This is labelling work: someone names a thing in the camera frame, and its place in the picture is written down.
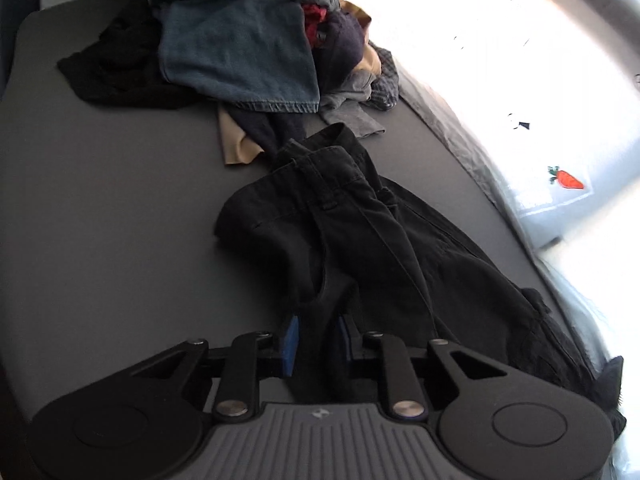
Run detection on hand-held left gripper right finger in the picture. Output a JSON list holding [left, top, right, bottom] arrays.
[[336, 314, 508, 422]]

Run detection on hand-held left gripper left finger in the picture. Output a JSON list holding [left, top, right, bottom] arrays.
[[127, 314, 302, 422]]

